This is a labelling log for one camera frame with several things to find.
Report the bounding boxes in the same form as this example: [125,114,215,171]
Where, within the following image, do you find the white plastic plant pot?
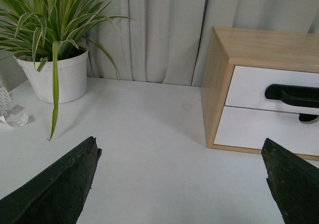
[16,43,88,103]

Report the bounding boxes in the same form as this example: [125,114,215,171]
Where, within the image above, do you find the white drawer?
[225,66,319,114]
[214,107,319,156]

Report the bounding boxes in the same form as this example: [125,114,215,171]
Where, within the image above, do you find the grey curtain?
[87,0,319,86]

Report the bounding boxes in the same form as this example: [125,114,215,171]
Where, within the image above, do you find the wooden drawer cabinet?
[201,26,319,160]

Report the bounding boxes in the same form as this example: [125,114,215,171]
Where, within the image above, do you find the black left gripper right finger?
[261,138,319,224]

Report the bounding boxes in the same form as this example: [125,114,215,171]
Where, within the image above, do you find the green spider plant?
[0,0,119,133]

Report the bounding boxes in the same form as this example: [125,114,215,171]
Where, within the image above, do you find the white adhesive tape strip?
[0,88,29,128]

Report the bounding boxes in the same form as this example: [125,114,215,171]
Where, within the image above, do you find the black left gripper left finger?
[0,136,102,224]

